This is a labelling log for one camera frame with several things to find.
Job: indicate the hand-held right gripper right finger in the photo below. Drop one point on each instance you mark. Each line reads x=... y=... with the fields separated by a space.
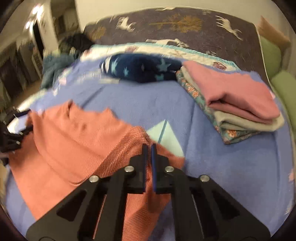
x=154 y=162

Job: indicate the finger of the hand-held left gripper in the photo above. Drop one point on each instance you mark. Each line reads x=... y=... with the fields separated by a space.
x=20 y=114
x=25 y=131

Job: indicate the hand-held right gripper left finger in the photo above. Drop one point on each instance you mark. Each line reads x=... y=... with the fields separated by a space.
x=144 y=162

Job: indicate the orange bear print shirt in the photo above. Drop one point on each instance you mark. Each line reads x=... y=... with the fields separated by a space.
x=69 y=143

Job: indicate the black clothes pile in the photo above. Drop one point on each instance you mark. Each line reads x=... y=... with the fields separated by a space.
x=78 y=41

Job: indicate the teal fleece blanket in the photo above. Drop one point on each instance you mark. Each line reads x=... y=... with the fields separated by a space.
x=53 y=67

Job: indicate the navy star print blanket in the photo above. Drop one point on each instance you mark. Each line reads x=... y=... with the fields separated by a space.
x=143 y=67

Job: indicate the pink folded garment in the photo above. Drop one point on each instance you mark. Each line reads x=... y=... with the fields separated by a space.
x=231 y=92

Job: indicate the dark deer print mattress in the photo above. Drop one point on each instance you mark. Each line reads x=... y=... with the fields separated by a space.
x=150 y=30

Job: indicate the green pillow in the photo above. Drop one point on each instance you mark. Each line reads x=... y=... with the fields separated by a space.
x=286 y=88
x=269 y=55

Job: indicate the tan pillow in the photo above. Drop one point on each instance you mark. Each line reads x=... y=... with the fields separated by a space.
x=272 y=34

